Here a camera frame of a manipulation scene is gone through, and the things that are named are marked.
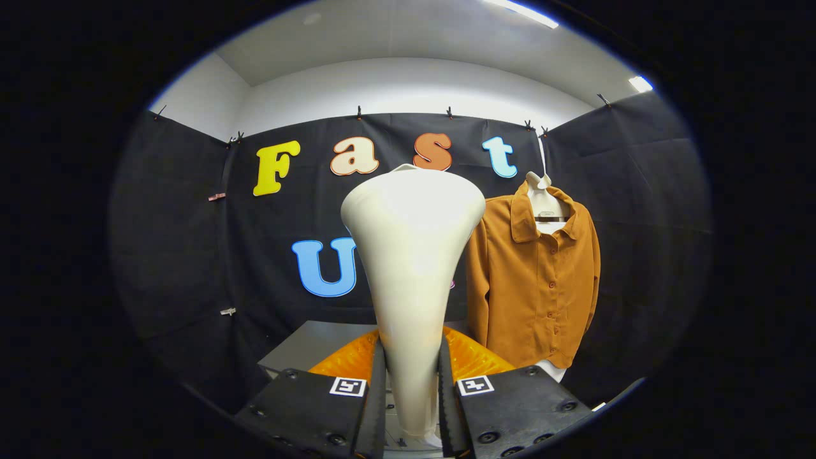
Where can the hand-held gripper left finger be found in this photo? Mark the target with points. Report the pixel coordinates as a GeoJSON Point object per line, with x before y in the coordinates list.
{"type": "Point", "coordinates": [378, 414]}

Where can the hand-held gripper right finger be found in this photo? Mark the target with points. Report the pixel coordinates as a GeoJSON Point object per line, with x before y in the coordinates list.
{"type": "Point", "coordinates": [447, 414]}

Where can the orange button shirt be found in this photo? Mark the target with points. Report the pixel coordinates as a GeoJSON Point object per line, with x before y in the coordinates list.
{"type": "Point", "coordinates": [529, 299]}

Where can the white garment steamer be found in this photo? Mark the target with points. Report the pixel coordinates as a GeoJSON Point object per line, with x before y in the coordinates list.
{"type": "Point", "coordinates": [414, 255]}

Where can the white clothes hanger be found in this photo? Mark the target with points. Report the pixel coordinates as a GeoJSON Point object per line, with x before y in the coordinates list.
{"type": "Point", "coordinates": [547, 204]}

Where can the white inner cloth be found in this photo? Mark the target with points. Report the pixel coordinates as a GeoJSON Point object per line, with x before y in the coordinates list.
{"type": "Point", "coordinates": [552, 370]}

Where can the black backdrop cloth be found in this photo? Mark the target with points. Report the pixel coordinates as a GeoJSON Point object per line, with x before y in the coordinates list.
{"type": "Point", "coordinates": [191, 255]}

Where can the small ceiling light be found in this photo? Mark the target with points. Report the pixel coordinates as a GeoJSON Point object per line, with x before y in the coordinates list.
{"type": "Point", "coordinates": [640, 83]}

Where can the long ceiling light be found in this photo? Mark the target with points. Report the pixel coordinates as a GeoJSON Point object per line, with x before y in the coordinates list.
{"type": "Point", "coordinates": [523, 11]}

